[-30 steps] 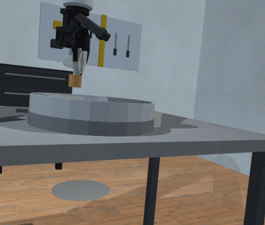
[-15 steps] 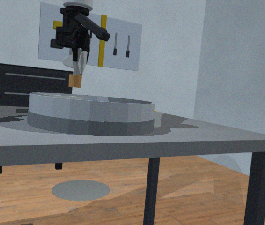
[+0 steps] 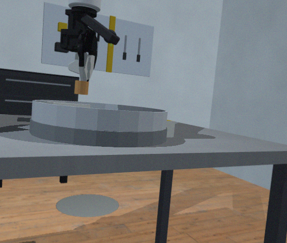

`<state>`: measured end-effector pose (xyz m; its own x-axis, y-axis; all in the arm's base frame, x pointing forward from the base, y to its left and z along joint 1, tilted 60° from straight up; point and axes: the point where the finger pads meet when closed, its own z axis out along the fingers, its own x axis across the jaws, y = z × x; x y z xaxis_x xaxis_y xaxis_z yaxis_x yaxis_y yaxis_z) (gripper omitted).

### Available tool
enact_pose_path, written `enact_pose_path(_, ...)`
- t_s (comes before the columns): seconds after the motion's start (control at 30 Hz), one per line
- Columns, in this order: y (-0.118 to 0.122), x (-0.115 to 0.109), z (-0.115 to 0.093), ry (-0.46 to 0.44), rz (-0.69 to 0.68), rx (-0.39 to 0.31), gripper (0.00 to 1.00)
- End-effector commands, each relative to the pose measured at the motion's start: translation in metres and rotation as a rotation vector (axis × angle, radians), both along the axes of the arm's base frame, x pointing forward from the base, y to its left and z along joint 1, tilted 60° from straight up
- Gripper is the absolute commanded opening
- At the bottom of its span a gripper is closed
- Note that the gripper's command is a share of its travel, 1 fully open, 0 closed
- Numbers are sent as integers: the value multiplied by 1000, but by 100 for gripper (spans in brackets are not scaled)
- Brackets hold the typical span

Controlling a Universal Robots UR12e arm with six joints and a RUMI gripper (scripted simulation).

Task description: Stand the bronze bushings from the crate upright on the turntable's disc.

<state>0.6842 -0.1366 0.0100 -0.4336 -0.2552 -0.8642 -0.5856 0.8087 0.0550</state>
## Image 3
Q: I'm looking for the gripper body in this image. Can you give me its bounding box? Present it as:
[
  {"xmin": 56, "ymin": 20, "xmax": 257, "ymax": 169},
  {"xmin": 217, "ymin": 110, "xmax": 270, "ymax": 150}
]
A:
[{"xmin": 60, "ymin": 6, "xmax": 97, "ymax": 54}]

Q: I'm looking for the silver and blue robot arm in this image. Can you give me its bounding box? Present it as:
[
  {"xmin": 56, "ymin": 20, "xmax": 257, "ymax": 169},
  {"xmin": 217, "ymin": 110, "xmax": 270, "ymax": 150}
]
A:
[{"xmin": 68, "ymin": 0, "xmax": 120, "ymax": 45}]

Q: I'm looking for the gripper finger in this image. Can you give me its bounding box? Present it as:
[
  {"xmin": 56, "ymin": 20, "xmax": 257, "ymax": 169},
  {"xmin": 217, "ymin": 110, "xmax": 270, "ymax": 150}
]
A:
[
  {"xmin": 87, "ymin": 50, "xmax": 97, "ymax": 82},
  {"xmin": 68, "ymin": 38, "xmax": 88, "ymax": 82}
]

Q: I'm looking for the bronze bushing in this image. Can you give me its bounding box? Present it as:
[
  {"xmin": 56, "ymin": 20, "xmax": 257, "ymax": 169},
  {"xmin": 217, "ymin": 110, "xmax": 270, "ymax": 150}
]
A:
[{"xmin": 75, "ymin": 80, "xmax": 89, "ymax": 95}]

